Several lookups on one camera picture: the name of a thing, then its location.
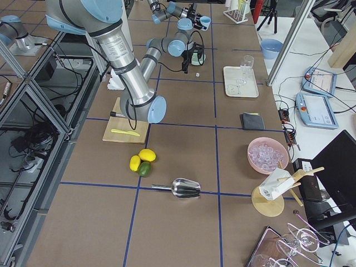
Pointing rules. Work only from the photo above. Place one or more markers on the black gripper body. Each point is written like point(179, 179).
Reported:
point(187, 58)
point(192, 15)

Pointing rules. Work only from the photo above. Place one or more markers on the pale green bowl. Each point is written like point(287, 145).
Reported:
point(198, 59)

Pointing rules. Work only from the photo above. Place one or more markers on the light blue cup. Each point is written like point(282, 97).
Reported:
point(204, 22)

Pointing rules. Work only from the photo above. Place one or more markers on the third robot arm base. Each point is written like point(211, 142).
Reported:
point(15, 35)

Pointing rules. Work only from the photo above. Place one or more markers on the blue bowl on side table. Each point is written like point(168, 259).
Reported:
point(270, 48)

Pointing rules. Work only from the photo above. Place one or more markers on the pink bowl of ice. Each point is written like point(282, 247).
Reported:
point(266, 154)

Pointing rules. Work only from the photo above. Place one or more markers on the metal ice scoop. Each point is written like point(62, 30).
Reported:
point(182, 188)

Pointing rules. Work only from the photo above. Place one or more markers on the cream bear tray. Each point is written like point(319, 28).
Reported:
point(232, 89)

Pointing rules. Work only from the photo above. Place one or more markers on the clear wine glass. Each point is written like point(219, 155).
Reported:
point(246, 66)

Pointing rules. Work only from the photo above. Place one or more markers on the wooden cutting board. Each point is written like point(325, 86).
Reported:
point(120, 129)

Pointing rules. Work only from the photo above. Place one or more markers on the grey yellow folded cloth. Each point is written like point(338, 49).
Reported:
point(252, 121)

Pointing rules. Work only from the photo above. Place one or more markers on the yellow plastic knife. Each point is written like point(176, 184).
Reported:
point(132, 133)

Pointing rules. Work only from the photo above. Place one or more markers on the yellow lemon round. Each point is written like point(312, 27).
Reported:
point(147, 155)

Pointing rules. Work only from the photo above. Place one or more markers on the yellow lemon upper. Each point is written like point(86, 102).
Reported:
point(134, 163)

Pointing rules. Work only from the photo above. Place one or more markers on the green avocado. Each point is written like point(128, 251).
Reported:
point(144, 169)

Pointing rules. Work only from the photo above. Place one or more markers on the teach pendant far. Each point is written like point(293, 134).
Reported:
point(319, 81)

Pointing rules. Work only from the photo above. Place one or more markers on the teach pendant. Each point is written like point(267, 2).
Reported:
point(315, 111)
point(319, 81)

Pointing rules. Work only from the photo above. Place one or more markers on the teach pendant near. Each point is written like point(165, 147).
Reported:
point(315, 111)

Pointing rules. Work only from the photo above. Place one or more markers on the white carton on stand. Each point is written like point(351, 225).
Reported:
point(277, 183)

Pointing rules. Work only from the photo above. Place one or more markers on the wooden cup stand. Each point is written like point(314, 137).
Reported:
point(275, 207)

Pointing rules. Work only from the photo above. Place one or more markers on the black monitor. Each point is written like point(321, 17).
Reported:
point(338, 178)

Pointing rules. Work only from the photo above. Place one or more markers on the glasses rack tray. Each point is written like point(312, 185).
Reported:
point(297, 247)

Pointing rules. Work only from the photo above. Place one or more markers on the white wire dish rack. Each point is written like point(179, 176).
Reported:
point(237, 10)

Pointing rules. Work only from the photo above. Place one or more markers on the black camera tripod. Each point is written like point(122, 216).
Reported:
point(273, 14)

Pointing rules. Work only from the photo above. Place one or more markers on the aluminium frame post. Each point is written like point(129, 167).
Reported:
point(289, 40)

